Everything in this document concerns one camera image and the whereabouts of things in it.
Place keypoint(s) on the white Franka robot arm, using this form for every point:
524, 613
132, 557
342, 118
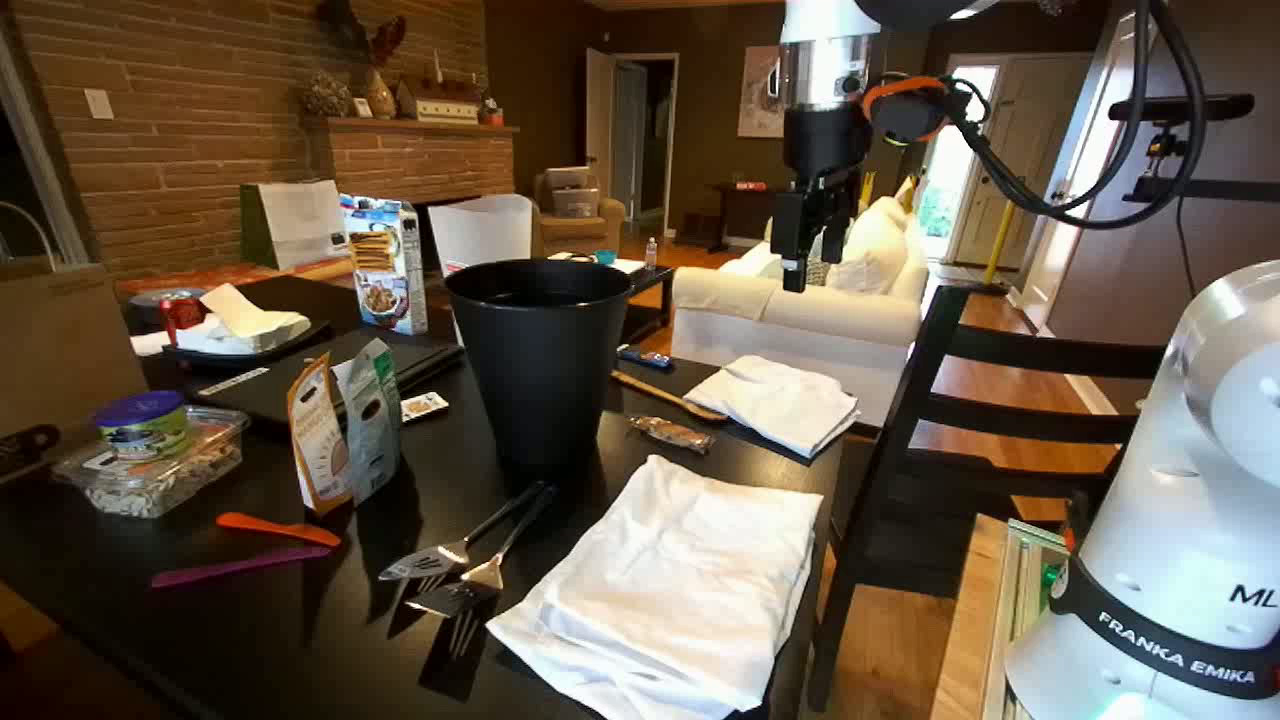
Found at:
1169, 610

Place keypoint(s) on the wooden spoon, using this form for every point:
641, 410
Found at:
670, 398

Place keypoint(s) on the metal spatula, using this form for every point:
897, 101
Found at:
452, 553

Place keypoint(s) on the orange knife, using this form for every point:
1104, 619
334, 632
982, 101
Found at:
307, 533

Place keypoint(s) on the black wooden chair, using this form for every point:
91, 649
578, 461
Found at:
905, 513

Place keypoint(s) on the black plastic bin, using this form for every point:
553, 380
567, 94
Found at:
542, 337

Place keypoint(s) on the large white cloth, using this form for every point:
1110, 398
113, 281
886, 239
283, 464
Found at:
673, 600

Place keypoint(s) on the clear plastic food container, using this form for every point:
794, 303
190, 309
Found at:
154, 486

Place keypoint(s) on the folded white napkins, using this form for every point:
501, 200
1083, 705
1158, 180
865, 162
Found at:
217, 322

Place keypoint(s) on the cereal box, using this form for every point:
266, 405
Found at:
384, 262

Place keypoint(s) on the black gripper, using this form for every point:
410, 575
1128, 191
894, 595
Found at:
826, 143

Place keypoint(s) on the purple lid jar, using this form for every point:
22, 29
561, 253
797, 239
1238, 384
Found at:
146, 423

